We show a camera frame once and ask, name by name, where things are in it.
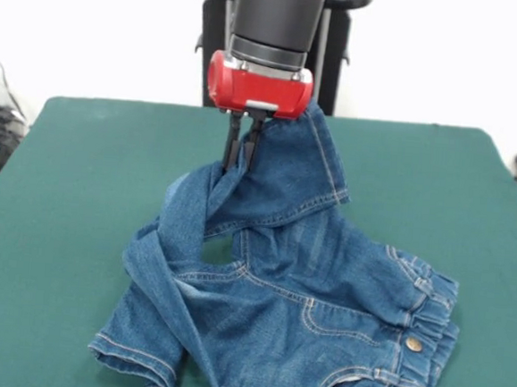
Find dark green table cloth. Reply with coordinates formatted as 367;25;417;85
0;89;517;387

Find blue denim jeans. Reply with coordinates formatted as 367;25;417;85
85;83;478;387

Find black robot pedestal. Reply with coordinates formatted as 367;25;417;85
175;0;376;122

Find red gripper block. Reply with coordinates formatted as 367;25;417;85
198;49;318;181

